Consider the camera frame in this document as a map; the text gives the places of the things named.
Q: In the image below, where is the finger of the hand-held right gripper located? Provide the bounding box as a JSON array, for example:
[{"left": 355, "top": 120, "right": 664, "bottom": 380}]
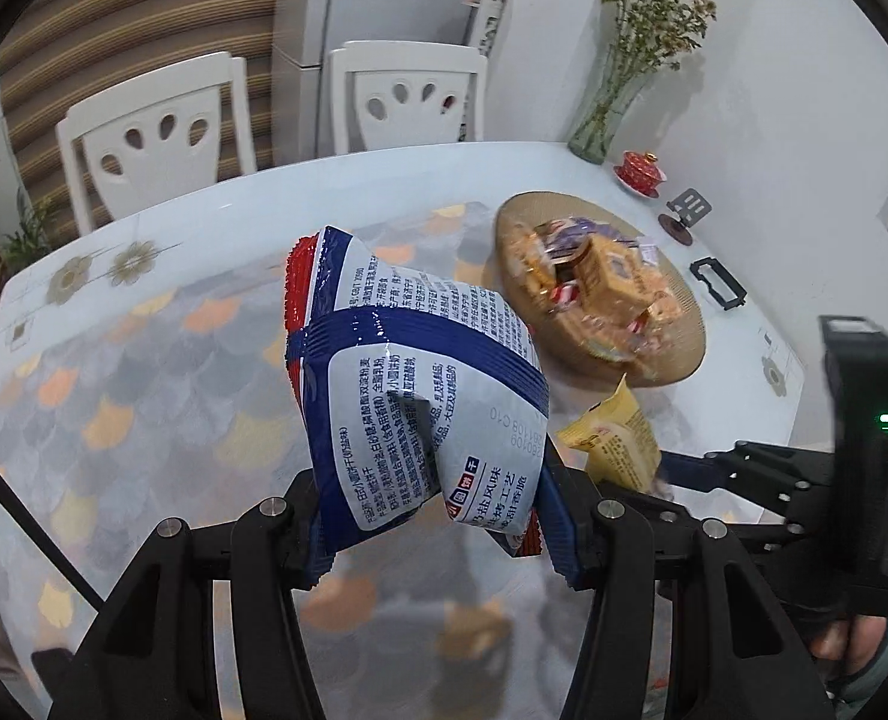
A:
[
  {"left": 656, "top": 439, "right": 836, "bottom": 520},
  {"left": 735, "top": 527, "right": 840, "bottom": 602}
]

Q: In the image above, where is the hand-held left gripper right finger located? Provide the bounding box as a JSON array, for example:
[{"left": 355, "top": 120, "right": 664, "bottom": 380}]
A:
[{"left": 535, "top": 463, "right": 812, "bottom": 720}]

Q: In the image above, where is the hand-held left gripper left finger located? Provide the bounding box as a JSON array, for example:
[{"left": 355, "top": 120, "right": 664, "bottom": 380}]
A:
[{"left": 46, "top": 474, "right": 340, "bottom": 720}]

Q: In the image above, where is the yellow snack packet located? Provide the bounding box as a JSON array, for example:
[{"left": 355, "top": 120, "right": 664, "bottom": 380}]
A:
[{"left": 556, "top": 375, "right": 664, "bottom": 497}]

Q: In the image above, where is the round woven brown tray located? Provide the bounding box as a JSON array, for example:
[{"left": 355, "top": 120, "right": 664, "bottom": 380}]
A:
[{"left": 493, "top": 191, "right": 707, "bottom": 389}]

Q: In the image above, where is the pile of assorted snack packets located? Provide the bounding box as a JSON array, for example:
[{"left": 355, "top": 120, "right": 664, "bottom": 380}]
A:
[{"left": 504, "top": 216, "right": 681, "bottom": 361}]

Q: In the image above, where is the blue white cracker packet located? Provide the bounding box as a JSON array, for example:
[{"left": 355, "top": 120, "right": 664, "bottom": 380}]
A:
[{"left": 283, "top": 225, "right": 554, "bottom": 591}]

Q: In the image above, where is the person's right hand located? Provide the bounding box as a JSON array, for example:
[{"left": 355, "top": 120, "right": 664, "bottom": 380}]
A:
[{"left": 808, "top": 613, "right": 878, "bottom": 698}]

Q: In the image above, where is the scale pattern table mat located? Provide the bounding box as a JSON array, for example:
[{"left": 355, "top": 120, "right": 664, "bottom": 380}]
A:
[{"left": 0, "top": 201, "right": 587, "bottom": 720}]

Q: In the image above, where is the grey phone stand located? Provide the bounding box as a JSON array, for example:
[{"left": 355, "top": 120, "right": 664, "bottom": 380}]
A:
[{"left": 665, "top": 187, "right": 715, "bottom": 230}]

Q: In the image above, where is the red lidded teacup set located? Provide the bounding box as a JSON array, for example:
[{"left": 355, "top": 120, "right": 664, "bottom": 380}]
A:
[{"left": 613, "top": 150, "right": 670, "bottom": 198}]

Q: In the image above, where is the glass vase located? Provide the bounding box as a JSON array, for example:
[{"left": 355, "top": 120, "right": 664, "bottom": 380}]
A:
[{"left": 566, "top": 67, "right": 659, "bottom": 164}]

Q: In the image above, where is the green potted plant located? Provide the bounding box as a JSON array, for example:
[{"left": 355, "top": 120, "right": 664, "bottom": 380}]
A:
[{"left": 0, "top": 195, "right": 62, "bottom": 280}]

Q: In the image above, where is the white dining chair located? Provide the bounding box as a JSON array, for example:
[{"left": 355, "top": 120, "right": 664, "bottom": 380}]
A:
[
  {"left": 55, "top": 51, "right": 257, "bottom": 233},
  {"left": 328, "top": 40, "right": 488, "bottom": 160}
]

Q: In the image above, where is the dried flower bunch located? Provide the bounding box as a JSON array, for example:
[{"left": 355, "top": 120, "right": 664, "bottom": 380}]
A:
[{"left": 601, "top": 0, "right": 719, "bottom": 143}]

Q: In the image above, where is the red white hanging decoration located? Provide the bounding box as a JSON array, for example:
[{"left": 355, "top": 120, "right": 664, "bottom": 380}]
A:
[{"left": 465, "top": 0, "right": 525, "bottom": 59}]

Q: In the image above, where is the black rectangular frame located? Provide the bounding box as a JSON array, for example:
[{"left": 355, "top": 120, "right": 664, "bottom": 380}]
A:
[{"left": 690, "top": 256, "right": 746, "bottom": 311}]

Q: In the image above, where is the black cable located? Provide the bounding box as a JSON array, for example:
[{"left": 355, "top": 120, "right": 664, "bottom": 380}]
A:
[{"left": 0, "top": 441, "right": 107, "bottom": 610}]

